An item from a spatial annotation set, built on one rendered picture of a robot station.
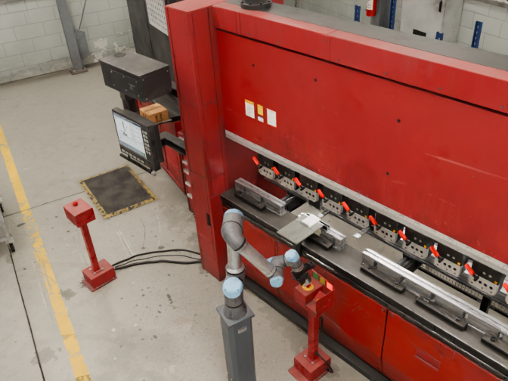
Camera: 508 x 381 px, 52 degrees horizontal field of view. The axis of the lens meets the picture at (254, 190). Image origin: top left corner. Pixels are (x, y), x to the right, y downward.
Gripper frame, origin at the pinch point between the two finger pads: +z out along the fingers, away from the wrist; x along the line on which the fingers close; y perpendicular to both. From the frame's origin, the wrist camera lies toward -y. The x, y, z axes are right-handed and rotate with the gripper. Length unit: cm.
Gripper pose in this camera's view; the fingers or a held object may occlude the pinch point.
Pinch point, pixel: (309, 282)
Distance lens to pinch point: 338.3
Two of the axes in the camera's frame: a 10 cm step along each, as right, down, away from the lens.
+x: 6.2, 4.0, -6.7
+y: -7.1, 6.6, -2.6
